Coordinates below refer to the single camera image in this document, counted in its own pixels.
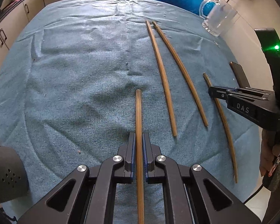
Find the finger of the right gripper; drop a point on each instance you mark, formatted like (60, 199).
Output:
(222, 93)
(247, 90)

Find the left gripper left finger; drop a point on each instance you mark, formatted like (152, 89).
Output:
(130, 158)

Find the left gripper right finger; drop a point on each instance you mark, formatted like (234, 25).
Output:
(149, 166)

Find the black chopstick holder cup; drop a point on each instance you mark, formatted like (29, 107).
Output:
(13, 177)

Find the person right hand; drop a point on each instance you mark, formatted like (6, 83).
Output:
(268, 152)

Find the black smartphone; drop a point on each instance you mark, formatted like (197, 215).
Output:
(239, 75)

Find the clear glass mug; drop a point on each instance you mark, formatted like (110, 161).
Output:
(219, 18)

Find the blue table cloth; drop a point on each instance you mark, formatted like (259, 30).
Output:
(68, 85)

